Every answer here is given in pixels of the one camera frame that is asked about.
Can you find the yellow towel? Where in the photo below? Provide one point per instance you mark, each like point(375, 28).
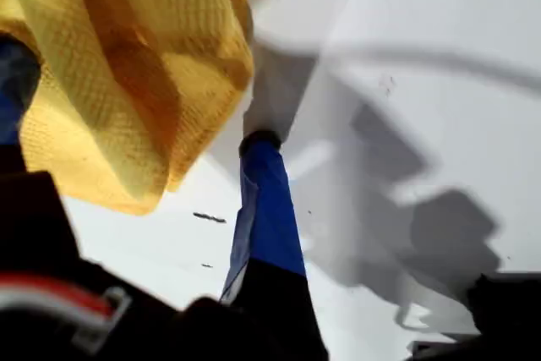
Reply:
point(127, 82)

